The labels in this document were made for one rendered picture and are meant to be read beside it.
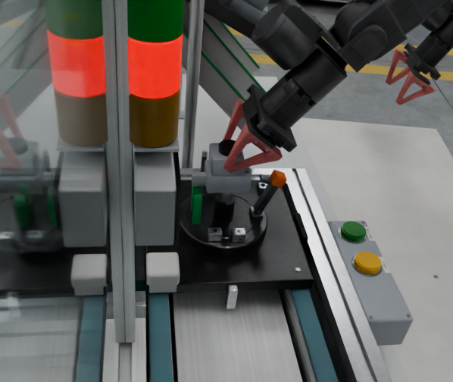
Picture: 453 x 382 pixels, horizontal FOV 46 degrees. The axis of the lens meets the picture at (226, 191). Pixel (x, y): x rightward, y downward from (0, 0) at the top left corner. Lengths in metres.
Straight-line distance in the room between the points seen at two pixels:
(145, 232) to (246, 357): 0.31
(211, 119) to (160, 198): 0.86
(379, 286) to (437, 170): 0.55
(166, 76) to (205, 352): 0.42
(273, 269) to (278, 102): 0.25
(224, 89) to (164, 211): 0.49
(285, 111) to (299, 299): 0.27
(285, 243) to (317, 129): 0.57
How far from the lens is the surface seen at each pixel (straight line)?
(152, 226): 0.51
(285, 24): 0.67
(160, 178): 0.49
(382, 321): 0.80
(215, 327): 0.78
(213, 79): 0.95
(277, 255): 0.82
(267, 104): 0.72
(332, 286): 0.81
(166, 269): 0.75
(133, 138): 0.49
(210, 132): 1.28
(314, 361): 0.74
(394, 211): 1.15
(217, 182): 0.77
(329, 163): 1.24
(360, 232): 0.90
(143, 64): 0.45
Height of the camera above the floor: 1.54
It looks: 38 degrees down
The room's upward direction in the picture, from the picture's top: 7 degrees clockwise
